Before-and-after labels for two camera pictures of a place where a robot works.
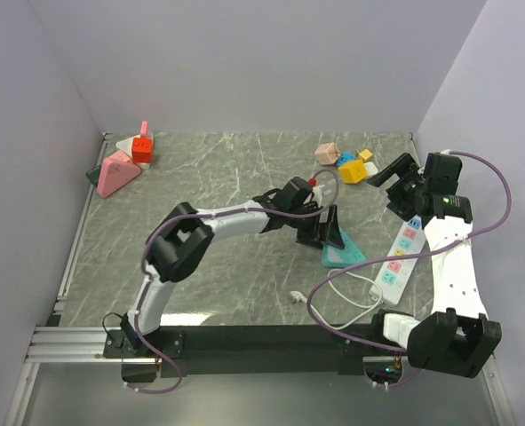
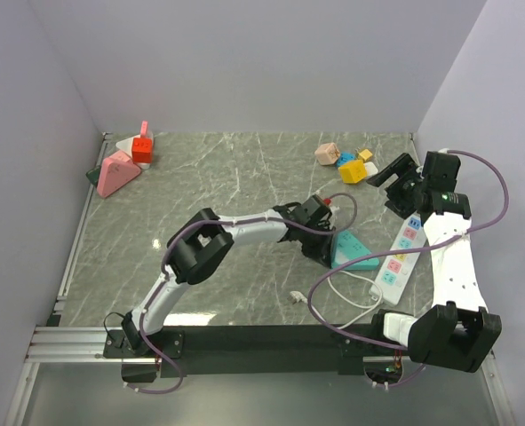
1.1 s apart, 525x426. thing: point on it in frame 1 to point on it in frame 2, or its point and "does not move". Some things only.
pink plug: (144, 129) does not move
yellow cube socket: (353, 171) does not move
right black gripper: (406, 169) does not move
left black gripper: (329, 232) to (320, 253)
